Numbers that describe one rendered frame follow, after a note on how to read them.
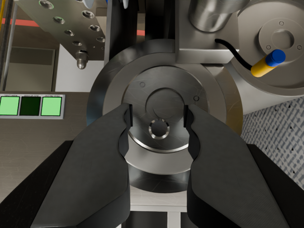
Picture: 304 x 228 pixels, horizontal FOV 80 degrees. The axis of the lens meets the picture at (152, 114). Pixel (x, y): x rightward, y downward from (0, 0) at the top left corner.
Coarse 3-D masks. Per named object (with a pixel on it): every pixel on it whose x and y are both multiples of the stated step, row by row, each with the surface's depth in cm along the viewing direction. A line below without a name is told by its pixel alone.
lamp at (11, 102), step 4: (4, 100) 51; (8, 100) 51; (12, 100) 51; (16, 100) 51; (0, 104) 51; (4, 104) 51; (8, 104) 51; (12, 104) 51; (16, 104) 51; (0, 108) 51; (4, 108) 51; (8, 108) 51; (12, 108) 51; (16, 108) 51; (0, 112) 51; (4, 112) 51; (8, 112) 51; (12, 112) 51; (16, 112) 51
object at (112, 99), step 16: (128, 64) 18; (144, 64) 18; (160, 64) 18; (176, 64) 17; (192, 64) 17; (112, 80) 17; (128, 80) 17; (208, 80) 17; (112, 96) 17; (208, 96) 17; (224, 112) 17; (128, 160) 16; (144, 160) 16; (160, 160) 16; (176, 160) 16; (192, 160) 16
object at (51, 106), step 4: (44, 100) 51; (48, 100) 51; (52, 100) 51; (56, 100) 51; (60, 100) 51; (44, 104) 51; (48, 104) 51; (52, 104) 51; (56, 104) 51; (60, 104) 51; (44, 108) 51; (48, 108) 51; (52, 108) 51; (56, 108) 51; (44, 112) 51; (48, 112) 51; (52, 112) 51; (56, 112) 51
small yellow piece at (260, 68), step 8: (216, 40) 15; (224, 40) 14; (232, 48) 13; (240, 56) 13; (272, 56) 10; (280, 56) 10; (248, 64) 13; (256, 64) 12; (264, 64) 11; (272, 64) 10; (256, 72) 12; (264, 72) 11
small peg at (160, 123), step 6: (156, 120) 12; (162, 120) 12; (150, 126) 12; (156, 126) 12; (162, 126) 12; (168, 126) 12; (150, 132) 12; (156, 132) 12; (162, 132) 12; (168, 132) 12; (156, 138) 12; (162, 138) 13
